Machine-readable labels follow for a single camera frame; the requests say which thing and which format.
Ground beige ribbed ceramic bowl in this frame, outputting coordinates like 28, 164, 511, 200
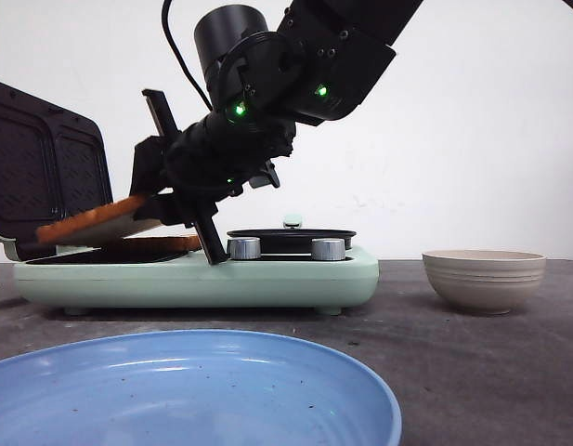
423, 250, 547, 315

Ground breakfast maker hinged lid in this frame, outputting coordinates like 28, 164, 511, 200
0, 82, 112, 261

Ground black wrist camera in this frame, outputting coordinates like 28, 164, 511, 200
248, 160, 280, 189

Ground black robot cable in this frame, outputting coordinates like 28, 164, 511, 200
161, 0, 213, 111

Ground mint green breakfast maker base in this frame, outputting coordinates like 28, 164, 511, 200
12, 213, 380, 317

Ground white bread slice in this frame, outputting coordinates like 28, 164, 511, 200
101, 235, 202, 253
35, 194, 163, 247

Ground right silver control knob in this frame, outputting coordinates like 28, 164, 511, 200
311, 238, 346, 262

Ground silver control knob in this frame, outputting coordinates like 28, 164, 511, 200
228, 237, 261, 260
311, 238, 346, 262

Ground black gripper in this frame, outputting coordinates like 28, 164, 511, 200
130, 89, 294, 265

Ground black round frying pan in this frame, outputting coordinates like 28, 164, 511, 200
228, 228, 357, 255

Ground left silver control knob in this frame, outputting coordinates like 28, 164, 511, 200
228, 237, 261, 260

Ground blue ceramic plate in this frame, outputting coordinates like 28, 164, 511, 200
0, 330, 402, 445

